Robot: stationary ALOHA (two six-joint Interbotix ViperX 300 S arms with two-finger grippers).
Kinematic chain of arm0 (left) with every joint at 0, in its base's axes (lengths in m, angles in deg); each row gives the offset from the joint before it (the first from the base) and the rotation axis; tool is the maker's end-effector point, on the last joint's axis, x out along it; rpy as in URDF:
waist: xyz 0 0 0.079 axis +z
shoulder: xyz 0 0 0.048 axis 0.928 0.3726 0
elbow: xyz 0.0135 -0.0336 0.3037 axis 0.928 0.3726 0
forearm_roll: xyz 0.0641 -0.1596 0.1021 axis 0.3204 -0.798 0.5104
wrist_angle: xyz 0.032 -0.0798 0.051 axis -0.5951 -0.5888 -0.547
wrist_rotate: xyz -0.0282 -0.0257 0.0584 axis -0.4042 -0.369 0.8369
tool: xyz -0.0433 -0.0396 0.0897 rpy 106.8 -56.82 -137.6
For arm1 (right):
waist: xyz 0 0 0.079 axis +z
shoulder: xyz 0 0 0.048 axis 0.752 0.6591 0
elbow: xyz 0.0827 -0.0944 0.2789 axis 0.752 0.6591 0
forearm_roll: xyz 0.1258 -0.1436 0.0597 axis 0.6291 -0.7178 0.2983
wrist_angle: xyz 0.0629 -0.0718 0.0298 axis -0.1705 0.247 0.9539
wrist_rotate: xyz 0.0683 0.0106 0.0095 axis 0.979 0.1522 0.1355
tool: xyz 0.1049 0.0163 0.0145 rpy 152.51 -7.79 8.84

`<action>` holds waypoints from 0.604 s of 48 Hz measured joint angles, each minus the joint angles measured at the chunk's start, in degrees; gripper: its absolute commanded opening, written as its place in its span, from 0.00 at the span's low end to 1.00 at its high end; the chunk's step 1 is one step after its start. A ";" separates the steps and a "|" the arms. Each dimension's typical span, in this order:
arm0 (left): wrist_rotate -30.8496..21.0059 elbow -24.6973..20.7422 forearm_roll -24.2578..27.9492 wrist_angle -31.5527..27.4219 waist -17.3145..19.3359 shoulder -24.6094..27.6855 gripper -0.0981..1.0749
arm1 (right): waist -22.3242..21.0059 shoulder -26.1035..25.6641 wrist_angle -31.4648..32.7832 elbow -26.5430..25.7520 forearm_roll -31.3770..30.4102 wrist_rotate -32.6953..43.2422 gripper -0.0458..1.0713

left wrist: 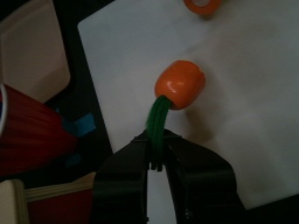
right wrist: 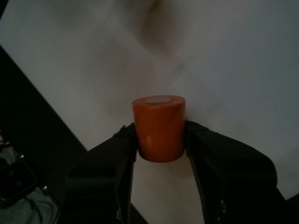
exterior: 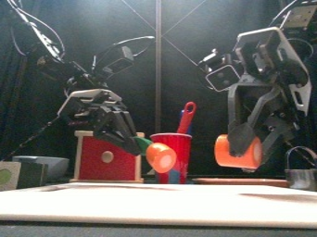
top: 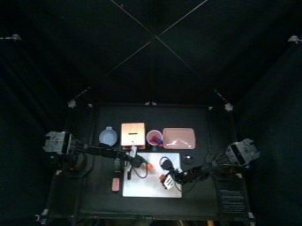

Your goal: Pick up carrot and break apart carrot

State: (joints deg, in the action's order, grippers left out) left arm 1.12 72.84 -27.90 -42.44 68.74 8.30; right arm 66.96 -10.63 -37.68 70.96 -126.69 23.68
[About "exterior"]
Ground carrot piece with green leaf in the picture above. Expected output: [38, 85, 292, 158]
[134, 135, 178, 174]

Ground vertical metal frame pole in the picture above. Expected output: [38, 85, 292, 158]
[154, 0, 164, 134]

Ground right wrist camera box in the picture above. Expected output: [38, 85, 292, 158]
[204, 48, 244, 93]

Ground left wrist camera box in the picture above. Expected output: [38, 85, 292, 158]
[93, 45, 137, 79]

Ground red wooden drawer box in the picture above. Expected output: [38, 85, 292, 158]
[69, 130, 146, 184]

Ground small metal bucket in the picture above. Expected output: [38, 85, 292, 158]
[284, 145, 317, 193]

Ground cube block with green circle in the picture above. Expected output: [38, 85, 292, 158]
[0, 161, 50, 193]

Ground red utensil handle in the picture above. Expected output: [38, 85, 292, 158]
[176, 101, 198, 135]

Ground red plastic cup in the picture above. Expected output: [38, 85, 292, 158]
[149, 132, 193, 185]

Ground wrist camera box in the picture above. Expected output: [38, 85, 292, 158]
[93, 45, 137, 79]
[204, 48, 244, 93]

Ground pale blue bowl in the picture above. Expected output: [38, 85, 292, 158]
[11, 156, 71, 181]

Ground flat brown tray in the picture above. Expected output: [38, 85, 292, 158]
[192, 177, 291, 188]

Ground thin diagonal steel wire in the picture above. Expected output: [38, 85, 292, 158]
[121, 0, 317, 169]
[0, 0, 209, 162]

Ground blue utensil handle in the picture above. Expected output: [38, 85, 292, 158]
[178, 109, 194, 136]

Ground white cutting board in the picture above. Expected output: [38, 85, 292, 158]
[0, 182, 317, 230]

